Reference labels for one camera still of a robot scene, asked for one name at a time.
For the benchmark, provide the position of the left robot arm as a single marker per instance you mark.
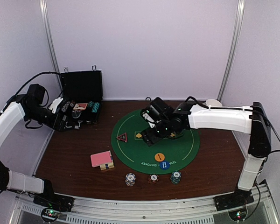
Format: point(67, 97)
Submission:
point(16, 143)

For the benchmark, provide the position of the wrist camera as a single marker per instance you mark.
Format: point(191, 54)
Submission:
point(37, 92)
point(156, 111)

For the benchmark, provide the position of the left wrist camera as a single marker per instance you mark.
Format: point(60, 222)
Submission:
point(37, 92)

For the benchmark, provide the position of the round green poker mat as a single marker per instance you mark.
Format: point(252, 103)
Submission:
point(137, 155)

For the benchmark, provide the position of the teal chip row in case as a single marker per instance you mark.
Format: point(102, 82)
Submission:
point(95, 107)

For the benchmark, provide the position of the green blue chip stack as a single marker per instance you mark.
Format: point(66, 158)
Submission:
point(175, 177)

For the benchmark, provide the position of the green blue chips in case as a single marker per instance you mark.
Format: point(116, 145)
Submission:
point(90, 104)

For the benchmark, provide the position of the brown chip stack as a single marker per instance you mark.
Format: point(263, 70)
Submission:
point(153, 179)

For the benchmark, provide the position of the triangular black red button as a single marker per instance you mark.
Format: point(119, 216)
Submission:
point(122, 137)

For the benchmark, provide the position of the orange round button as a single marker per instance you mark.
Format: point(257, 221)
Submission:
point(159, 157)

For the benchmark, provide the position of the red card deck in case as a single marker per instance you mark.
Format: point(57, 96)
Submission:
point(80, 106)

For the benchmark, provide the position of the clear card box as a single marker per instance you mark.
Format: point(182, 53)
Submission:
point(107, 165)

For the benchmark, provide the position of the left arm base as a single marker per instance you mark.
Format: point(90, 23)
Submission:
point(57, 202)

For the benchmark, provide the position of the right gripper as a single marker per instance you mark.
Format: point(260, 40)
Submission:
point(151, 140)

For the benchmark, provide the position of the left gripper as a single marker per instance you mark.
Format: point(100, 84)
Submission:
point(59, 126)

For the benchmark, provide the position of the black poker case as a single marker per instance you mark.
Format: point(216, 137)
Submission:
point(83, 87)

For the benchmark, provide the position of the clear dealer button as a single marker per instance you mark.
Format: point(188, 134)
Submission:
point(76, 114)

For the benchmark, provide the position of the pink playing card deck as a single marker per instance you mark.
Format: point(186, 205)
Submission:
point(101, 158)

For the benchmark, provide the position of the blue round button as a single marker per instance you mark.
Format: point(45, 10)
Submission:
point(164, 165)

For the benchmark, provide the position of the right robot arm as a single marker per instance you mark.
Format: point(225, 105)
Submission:
point(192, 114)

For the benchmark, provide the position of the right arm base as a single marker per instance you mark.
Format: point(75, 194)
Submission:
point(232, 200)

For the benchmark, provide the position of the blue white chip stack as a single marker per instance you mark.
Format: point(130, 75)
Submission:
point(130, 179)

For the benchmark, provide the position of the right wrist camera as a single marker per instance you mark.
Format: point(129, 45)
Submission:
point(156, 111)

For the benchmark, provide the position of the blue white chips in case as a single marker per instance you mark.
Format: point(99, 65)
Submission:
point(65, 106)

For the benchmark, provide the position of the white bowl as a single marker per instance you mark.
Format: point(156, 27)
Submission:
point(213, 103)

